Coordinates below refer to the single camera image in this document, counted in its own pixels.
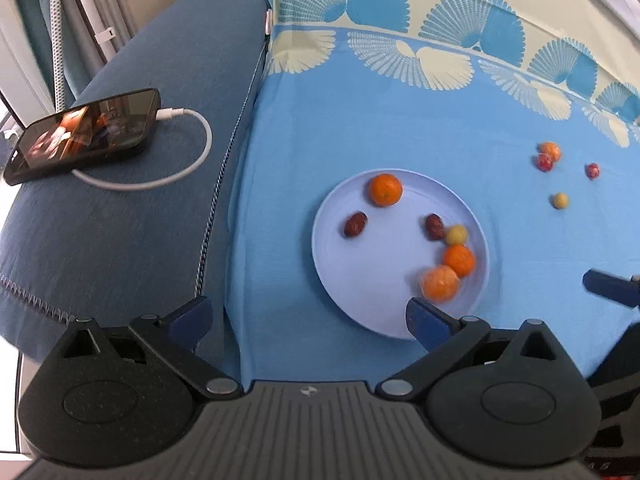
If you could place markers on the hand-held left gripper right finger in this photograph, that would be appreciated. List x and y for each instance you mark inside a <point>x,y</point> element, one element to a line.
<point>425,321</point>

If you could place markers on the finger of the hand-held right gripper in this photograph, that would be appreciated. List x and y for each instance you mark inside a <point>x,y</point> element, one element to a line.
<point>611,286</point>

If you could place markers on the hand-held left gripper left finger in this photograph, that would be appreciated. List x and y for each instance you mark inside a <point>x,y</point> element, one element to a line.
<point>189,321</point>

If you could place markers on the pale blue round plate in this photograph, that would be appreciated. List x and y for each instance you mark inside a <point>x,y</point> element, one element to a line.
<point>400,252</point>

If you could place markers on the small green fruit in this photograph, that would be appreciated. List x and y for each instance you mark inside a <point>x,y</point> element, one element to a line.
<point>456,234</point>
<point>560,200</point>

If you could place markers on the blue denim cushion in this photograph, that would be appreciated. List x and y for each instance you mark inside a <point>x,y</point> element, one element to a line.
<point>130,240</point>

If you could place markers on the small red fruit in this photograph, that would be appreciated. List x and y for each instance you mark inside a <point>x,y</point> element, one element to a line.
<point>544,162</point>
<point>592,170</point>

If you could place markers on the pale orange round fruit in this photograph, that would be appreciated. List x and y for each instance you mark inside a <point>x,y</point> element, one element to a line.
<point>551,150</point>

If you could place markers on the black smartphone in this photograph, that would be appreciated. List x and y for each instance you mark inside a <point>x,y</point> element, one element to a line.
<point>82,135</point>

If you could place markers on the blue fan-print bed sheet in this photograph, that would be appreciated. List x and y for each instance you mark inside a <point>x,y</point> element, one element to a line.
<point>400,85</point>

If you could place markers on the white dotted fabric strip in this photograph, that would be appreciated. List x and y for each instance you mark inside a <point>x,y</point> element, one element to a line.
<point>57,35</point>

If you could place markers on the white pole with clip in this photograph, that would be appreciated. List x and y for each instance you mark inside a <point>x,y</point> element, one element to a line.
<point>97,15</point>

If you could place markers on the teal curtain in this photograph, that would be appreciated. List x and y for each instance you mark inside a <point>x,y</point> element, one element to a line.
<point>37,25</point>

